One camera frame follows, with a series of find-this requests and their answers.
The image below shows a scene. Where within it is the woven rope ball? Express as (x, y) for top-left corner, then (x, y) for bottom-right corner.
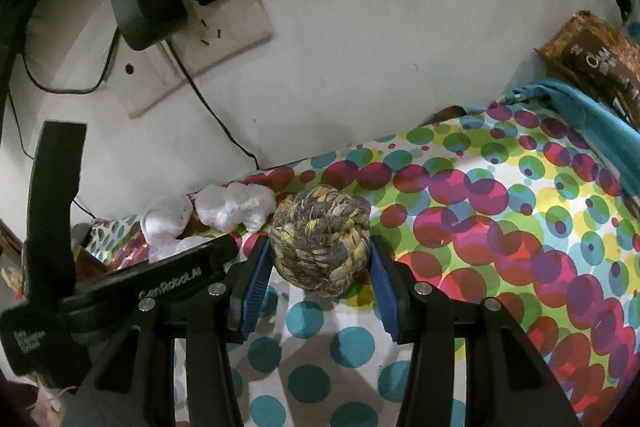
(269, 184), (371, 298)

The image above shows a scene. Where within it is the clear plastic bag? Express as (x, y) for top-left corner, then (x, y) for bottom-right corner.
(140, 194), (193, 251)

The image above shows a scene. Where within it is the polka dot bed sheet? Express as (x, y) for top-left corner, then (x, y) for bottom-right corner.
(84, 100), (640, 427)

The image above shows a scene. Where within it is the blue cloth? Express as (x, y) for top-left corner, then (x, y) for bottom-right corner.
(502, 78), (639, 196)

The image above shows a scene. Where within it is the brown snack packet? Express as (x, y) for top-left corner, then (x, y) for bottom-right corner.
(536, 11), (639, 130)

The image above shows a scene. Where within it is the white wall socket plate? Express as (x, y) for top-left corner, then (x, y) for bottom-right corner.
(107, 0), (274, 119)

